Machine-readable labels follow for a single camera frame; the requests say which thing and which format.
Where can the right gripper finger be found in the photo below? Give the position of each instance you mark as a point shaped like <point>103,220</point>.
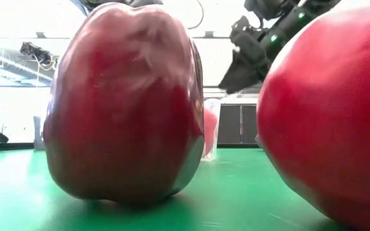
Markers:
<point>243,75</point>

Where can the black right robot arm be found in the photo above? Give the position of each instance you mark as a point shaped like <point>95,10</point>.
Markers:
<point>287,22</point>

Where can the grey translucent plastic container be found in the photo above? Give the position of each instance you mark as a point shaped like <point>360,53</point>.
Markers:
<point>38,134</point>

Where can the red tomato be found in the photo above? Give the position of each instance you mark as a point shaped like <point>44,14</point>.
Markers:
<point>326,112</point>

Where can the clear plastic container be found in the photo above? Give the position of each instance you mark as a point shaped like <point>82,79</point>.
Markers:
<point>218,141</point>

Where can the dark grey cabinet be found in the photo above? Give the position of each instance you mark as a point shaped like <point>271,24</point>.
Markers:
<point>230,125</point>

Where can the black ceiling-mounted device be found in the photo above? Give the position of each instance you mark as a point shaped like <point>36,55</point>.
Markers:
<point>35,51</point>

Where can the green table mat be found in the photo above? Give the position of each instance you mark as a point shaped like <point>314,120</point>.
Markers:
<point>236,192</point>

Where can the dark red apple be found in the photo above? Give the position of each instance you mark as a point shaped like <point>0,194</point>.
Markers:
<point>124,112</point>

